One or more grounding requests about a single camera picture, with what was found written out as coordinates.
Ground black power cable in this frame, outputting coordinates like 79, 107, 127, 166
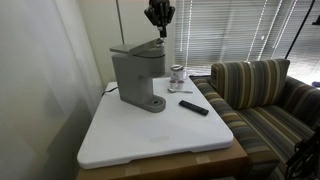
101, 86, 120, 98

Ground white window blinds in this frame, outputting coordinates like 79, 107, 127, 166
173, 0, 320, 84

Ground black slanted pole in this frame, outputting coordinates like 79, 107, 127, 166
284, 0, 316, 60

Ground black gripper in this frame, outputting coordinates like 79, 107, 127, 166
143, 0, 176, 39

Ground black remote control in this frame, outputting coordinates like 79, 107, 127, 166
178, 99, 210, 117

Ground brown cardboard box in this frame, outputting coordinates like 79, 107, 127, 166
75, 138, 249, 180

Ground striped sofa back cushion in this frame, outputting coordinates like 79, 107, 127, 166
210, 59, 291, 110

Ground white rectangular board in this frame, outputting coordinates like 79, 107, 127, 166
76, 75, 234, 170

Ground thin grey vertical rod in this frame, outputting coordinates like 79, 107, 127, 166
115, 0, 126, 46

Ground striped fabric sofa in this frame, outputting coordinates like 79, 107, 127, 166
189, 59, 320, 180

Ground silver metal spoon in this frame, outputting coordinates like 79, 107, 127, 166
166, 87, 194, 95

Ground grey pod coffee machine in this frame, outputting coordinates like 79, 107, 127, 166
109, 37, 167, 114

